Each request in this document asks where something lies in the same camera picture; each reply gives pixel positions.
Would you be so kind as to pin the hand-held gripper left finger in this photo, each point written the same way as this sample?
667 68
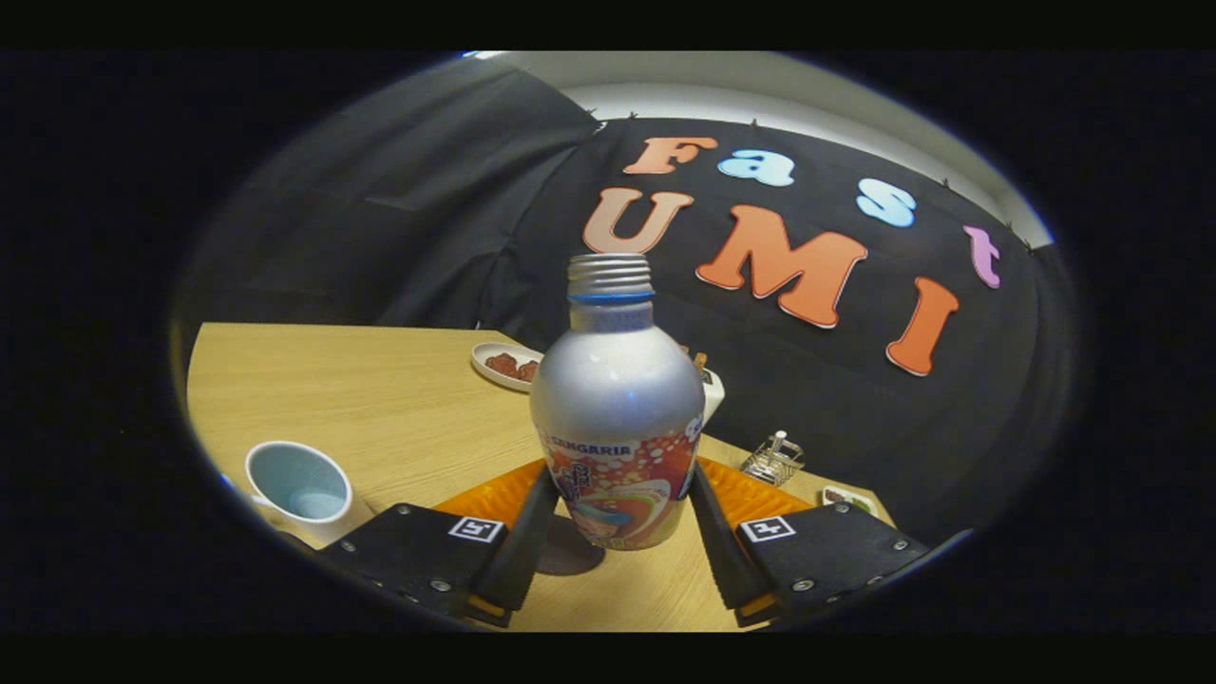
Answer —
525 560

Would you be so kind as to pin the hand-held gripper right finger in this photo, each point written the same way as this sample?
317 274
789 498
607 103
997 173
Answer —
724 560

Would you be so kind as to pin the brown round coaster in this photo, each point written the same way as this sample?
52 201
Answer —
570 560

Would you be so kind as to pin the silver juice bottle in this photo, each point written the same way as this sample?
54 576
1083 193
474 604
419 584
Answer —
617 389

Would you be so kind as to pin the white cup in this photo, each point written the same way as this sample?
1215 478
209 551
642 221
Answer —
299 480

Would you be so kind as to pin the small white divided dish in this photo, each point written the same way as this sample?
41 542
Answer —
845 497

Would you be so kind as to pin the white cylindrical container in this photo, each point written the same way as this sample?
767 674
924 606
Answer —
712 394

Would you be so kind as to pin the small white snack plate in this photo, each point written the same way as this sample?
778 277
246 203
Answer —
489 375

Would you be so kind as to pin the wooden table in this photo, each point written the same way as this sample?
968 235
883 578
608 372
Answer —
408 399

